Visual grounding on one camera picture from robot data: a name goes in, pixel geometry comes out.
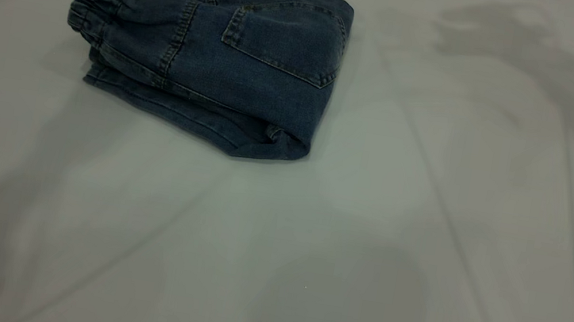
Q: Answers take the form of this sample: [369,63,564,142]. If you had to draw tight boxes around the blue denim shorts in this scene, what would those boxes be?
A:
[49,0,357,173]

